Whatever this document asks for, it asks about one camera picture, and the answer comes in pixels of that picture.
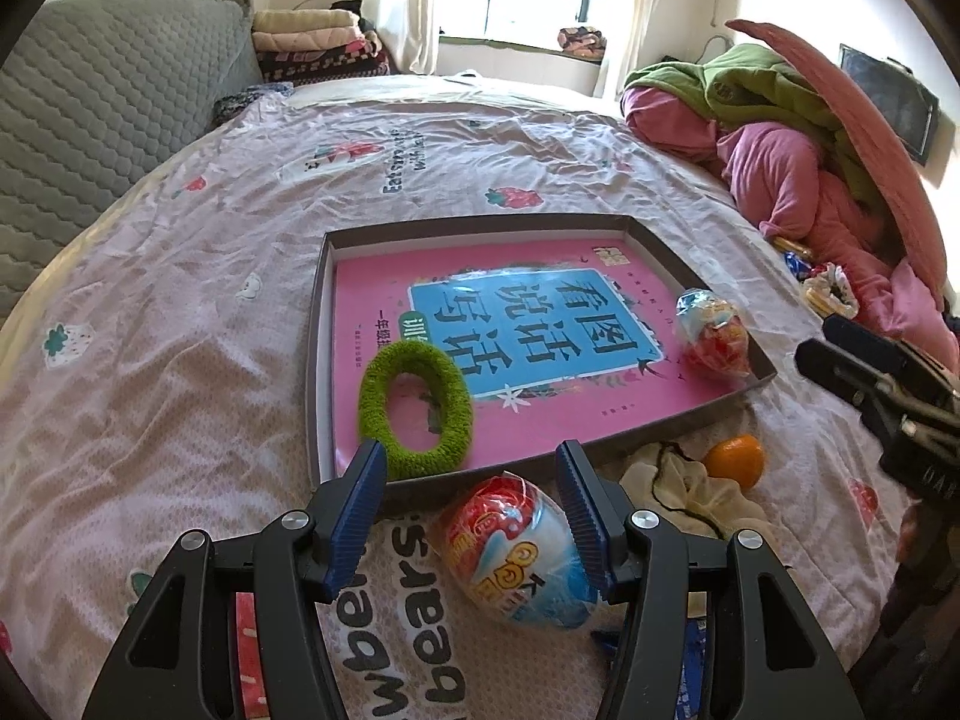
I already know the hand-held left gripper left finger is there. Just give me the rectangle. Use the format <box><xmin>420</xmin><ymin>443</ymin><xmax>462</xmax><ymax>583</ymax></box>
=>
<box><xmin>82</xmin><ymin>439</ymin><xmax>391</xmax><ymax>720</ymax></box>

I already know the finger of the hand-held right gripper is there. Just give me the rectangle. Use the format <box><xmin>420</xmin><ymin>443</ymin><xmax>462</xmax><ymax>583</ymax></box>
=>
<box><xmin>795</xmin><ymin>340</ymin><xmax>912</xmax><ymax>436</ymax></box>
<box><xmin>821</xmin><ymin>313</ymin><xmax>957</xmax><ymax>391</ymax></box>

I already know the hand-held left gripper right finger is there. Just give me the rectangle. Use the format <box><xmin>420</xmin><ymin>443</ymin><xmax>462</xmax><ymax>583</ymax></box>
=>
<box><xmin>555</xmin><ymin>439</ymin><xmax>852</xmax><ymax>720</ymax></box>

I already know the red white blue toy egg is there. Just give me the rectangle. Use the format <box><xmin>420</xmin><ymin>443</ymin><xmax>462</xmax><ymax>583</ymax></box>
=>
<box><xmin>435</xmin><ymin>471</ymin><xmax>601</xmax><ymax>631</ymax></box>

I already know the cream cloth scrunchie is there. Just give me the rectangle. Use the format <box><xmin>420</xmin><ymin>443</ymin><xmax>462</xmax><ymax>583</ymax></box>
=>
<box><xmin>619</xmin><ymin>441</ymin><xmax>773</xmax><ymax>541</ymax></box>

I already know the grey cardboard tray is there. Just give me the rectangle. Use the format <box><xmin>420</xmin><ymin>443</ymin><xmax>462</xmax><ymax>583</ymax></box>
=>
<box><xmin>304</xmin><ymin>214</ymin><xmax>779</xmax><ymax>518</ymax></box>

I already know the green fuzzy scrunchie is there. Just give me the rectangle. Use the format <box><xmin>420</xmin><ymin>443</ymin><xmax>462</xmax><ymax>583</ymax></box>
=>
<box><xmin>357</xmin><ymin>340</ymin><xmax>475</xmax><ymax>479</ymax></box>

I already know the plastic wrapped red candy ball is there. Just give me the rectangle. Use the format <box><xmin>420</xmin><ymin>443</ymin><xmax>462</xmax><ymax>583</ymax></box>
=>
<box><xmin>675</xmin><ymin>287</ymin><xmax>753</xmax><ymax>383</ymax></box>

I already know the orange mandarin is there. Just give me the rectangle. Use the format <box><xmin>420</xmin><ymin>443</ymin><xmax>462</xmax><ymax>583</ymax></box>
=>
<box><xmin>703</xmin><ymin>433</ymin><xmax>767</xmax><ymax>488</ymax></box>

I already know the person's dark clothing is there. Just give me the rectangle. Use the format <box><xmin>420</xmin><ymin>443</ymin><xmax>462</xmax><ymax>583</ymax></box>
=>
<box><xmin>874</xmin><ymin>501</ymin><xmax>960</xmax><ymax>700</ymax></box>

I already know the blue snack packet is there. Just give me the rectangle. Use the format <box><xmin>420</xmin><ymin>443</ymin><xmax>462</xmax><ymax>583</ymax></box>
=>
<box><xmin>591</xmin><ymin>611</ymin><xmax>712</xmax><ymax>720</ymax></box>

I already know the pink quilt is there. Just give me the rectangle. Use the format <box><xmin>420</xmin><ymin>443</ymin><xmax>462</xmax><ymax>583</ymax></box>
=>
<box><xmin>621</xmin><ymin>86</ymin><xmax>960</xmax><ymax>377</ymax></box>

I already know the pink round cushion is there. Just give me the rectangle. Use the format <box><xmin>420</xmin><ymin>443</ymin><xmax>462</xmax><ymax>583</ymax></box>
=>
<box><xmin>726</xmin><ymin>18</ymin><xmax>952</xmax><ymax>310</ymax></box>

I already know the pink book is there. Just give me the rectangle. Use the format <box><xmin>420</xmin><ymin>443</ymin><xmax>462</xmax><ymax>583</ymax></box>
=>
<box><xmin>330</xmin><ymin>240</ymin><xmax>758</xmax><ymax>481</ymax></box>

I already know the black framed screen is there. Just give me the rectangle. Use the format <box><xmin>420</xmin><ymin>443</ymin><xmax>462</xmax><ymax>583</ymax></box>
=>
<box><xmin>838</xmin><ymin>43</ymin><xmax>943</xmax><ymax>166</ymax></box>

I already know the pink printed bed sheet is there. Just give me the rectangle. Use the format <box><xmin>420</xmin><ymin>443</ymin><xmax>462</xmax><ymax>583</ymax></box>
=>
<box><xmin>0</xmin><ymin>73</ymin><xmax>960</xmax><ymax>720</ymax></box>

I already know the green blanket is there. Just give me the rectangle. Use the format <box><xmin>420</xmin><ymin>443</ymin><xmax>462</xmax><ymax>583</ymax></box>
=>
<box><xmin>621</xmin><ymin>41</ymin><xmax>882</xmax><ymax>205</ymax></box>

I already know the white curtain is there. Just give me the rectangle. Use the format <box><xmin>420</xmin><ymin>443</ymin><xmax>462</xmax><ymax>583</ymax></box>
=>
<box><xmin>362</xmin><ymin>0</ymin><xmax>445</xmax><ymax>77</ymax></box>
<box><xmin>596</xmin><ymin>0</ymin><xmax>697</xmax><ymax>100</ymax></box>

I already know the patterned cloth on windowsill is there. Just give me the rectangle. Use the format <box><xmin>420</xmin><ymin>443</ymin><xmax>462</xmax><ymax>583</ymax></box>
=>
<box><xmin>556</xmin><ymin>26</ymin><xmax>610</xmax><ymax>58</ymax></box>

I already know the blue patterned cloth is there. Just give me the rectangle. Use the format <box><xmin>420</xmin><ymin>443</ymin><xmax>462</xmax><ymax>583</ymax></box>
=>
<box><xmin>214</xmin><ymin>81</ymin><xmax>295</xmax><ymax>125</ymax></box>

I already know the dark patterned folded blanket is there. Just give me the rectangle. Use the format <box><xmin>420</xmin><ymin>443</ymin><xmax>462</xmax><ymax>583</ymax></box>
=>
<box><xmin>257</xmin><ymin>41</ymin><xmax>392</xmax><ymax>85</ymax></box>

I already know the pink folded blanket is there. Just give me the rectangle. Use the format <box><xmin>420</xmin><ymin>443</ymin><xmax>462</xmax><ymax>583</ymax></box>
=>
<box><xmin>252</xmin><ymin>27</ymin><xmax>377</xmax><ymax>55</ymax></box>

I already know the grey quilted headboard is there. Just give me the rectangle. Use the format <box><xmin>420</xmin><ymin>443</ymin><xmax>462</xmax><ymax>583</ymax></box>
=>
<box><xmin>0</xmin><ymin>0</ymin><xmax>263</xmax><ymax>323</ymax></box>

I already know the cream folded blanket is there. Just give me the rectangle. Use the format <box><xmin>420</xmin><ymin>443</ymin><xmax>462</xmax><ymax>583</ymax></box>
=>
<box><xmin>253</xmin><ymin>9</ymin><xmax>361</xmax><ymax>35</ymax></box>

